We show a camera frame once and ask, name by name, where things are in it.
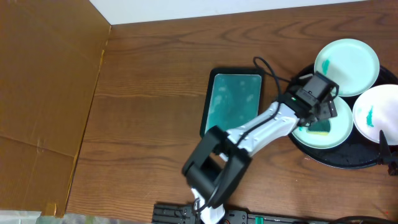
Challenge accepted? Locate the yellow green scrubbing sponge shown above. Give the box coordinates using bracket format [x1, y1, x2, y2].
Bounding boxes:
[306, 119, 331, 136]

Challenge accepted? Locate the mint green plate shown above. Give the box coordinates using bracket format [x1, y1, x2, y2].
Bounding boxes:
[292, 96, 353, 149]
[313, 39, 380, 97]

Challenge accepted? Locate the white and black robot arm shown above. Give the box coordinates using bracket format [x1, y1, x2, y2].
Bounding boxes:
[182, 90, 341, 223]

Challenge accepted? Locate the rectangular black water tray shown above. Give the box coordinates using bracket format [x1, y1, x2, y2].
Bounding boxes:
[200, 67, 265, 137]

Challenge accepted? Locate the white plate with green stain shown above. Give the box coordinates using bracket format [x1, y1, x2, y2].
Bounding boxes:
[353, 84, 397, 146]

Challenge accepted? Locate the brown cardboard panel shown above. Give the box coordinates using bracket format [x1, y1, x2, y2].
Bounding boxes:
[1, 0, 111, 217]

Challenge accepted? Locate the black cable bottom right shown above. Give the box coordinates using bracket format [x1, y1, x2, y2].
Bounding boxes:
[329, 215, 398, 224]

